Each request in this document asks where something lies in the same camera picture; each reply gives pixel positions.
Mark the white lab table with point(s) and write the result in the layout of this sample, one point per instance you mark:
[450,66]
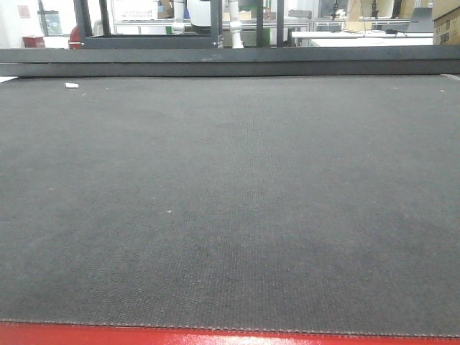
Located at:
[361,39]

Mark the black metal frame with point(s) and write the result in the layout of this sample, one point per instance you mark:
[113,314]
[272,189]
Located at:
[171,24]

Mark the small white paper scrap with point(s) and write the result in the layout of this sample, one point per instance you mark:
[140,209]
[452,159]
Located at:
[71,85]

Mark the dark grey table rail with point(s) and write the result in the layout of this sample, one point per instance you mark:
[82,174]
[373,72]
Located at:
[252,62]

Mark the cardboard box at right edge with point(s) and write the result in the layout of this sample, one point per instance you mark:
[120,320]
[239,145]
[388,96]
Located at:
[445,17]

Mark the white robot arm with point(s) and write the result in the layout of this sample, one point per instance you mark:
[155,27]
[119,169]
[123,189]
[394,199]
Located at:
[235,24]

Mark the small red box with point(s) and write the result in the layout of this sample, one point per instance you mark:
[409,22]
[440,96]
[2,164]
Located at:
[33,41]

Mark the dark grey fabric mat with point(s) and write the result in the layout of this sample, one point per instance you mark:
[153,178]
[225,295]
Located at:
[319,205]

